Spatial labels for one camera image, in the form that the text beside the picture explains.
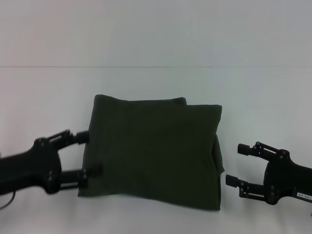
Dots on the dark green t-shirt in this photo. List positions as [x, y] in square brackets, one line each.
[153, 151]

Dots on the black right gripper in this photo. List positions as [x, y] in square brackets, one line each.
[290, 180]

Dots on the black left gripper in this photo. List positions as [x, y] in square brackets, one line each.
[29, 168]

